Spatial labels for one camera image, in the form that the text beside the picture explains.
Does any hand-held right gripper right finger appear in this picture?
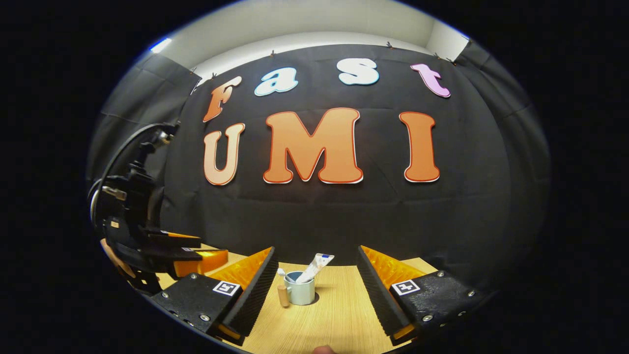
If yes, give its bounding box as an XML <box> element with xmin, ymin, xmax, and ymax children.
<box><xmin>356</xmin><ymin>245</ymin><xmax>478</xmax><ymax>346</ymax></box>

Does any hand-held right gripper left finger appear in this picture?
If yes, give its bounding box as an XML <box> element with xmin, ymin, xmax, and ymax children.
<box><xmin>150</xmin><ymin>246</ymin><xmax>279</xmax><ymax>346</ymax></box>

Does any pale blue cup wooden handle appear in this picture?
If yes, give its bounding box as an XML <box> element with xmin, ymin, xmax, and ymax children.
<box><xmin>277</xmin><ymin>270</ymin><xmax>316</xmax><ymax>309</ymax></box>

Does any wooden desktop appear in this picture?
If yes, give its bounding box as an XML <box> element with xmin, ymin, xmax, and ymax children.
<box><xmin>157</xmin><ymin>246</ymin><xmax>440</xmax><ymax>354</ymax></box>

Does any black cable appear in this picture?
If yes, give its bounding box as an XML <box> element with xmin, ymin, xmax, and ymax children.
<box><xmin>89</xmin><ymin>123</ymin><xmax>177</xmax><ymax>227</ymax></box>

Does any white toothpaste tube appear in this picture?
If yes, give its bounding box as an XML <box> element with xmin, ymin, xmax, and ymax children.
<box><xmin>295</xmin><ymin>253</ymin><xmax>335</xmax><ymax>284</ymax></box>

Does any black backdrop cloth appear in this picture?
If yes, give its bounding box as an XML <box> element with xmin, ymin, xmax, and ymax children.
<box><xmin>86</xmin><ymin>44</ymin><xmax>551</xmax><ymax>295</ymax></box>

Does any white cable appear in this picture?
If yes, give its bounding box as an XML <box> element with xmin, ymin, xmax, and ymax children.
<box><xmin>91</xmin><ymin>186</ymin><xmax>128</xmax><ymax>224</ymax></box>

